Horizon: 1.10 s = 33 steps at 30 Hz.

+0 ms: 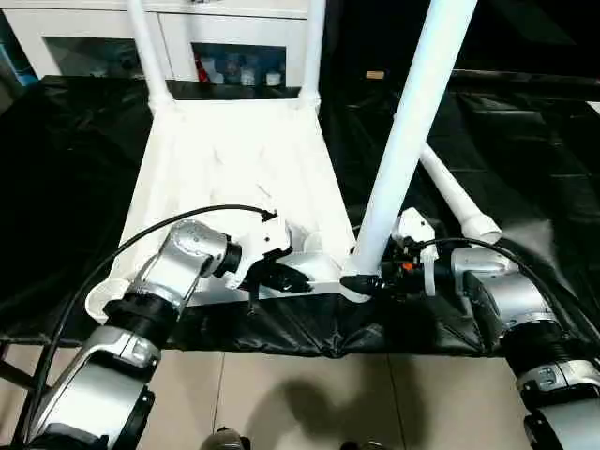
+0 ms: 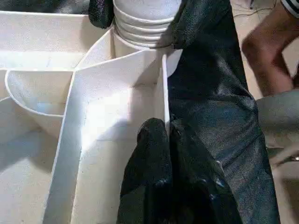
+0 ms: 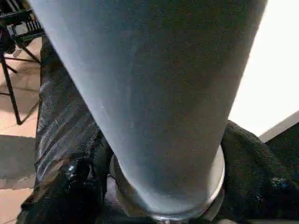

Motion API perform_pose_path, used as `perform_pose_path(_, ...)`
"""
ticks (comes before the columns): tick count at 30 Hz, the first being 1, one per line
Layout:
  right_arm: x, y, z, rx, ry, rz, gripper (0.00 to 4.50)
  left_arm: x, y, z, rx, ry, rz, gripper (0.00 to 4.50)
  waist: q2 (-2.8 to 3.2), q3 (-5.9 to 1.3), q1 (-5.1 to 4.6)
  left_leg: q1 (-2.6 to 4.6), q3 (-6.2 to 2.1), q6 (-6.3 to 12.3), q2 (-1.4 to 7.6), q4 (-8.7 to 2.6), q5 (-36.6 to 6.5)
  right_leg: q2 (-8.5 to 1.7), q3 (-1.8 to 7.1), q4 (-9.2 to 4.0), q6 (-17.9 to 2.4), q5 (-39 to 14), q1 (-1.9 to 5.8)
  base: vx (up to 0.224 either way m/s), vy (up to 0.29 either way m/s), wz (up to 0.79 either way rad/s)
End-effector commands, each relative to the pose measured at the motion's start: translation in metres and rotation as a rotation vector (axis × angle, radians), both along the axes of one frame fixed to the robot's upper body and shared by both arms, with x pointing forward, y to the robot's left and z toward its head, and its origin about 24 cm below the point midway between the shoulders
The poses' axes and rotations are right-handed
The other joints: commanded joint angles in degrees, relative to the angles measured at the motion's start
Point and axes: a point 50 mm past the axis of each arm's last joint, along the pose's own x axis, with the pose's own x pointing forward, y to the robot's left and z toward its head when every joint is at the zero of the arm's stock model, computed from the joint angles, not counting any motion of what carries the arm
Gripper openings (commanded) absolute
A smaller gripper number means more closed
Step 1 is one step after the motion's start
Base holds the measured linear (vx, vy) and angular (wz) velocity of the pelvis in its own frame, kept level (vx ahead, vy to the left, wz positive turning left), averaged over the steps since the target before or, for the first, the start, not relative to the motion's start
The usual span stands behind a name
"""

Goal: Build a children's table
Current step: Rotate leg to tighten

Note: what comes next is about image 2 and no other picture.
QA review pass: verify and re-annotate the grey cloth garment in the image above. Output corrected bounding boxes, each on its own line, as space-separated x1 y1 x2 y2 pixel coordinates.
256 90 299 165

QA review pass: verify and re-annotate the striped shirt sleeve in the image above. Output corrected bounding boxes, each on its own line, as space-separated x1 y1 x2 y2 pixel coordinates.
280 0 299 13

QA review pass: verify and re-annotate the white plastic table top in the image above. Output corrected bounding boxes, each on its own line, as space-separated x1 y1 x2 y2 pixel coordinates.
0 10 184 224

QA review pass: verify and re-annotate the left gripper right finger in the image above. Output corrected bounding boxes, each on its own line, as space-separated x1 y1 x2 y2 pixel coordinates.
168 116 242 224

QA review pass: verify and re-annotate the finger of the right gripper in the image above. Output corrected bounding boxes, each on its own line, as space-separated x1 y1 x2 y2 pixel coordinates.
88 0 115 30
158 0 206 50

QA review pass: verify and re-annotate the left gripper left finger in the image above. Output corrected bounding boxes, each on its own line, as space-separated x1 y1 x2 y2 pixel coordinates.
116 118 173 224

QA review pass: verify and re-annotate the black table mat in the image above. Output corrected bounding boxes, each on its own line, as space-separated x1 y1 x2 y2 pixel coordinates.
0 0 280 224

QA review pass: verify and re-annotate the white plastic table leg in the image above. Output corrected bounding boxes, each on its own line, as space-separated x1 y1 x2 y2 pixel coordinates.
113 0 182 50

